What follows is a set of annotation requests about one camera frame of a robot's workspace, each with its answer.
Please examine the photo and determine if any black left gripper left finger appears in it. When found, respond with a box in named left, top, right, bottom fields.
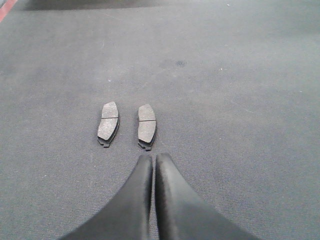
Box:
left=61, top=154, right=153, bottom=240

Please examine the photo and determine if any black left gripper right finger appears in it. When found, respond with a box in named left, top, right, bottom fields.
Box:
left=155, top=153, right=257, bottom=240

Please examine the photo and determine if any brake pad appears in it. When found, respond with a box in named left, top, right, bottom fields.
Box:
left=97, top=101, right=120, bottom=148
left=137, top=104, right=157, bottom=151

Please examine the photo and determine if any dark conveyor belt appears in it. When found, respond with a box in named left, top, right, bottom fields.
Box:
left=0, top=0, right=320, bottom=240

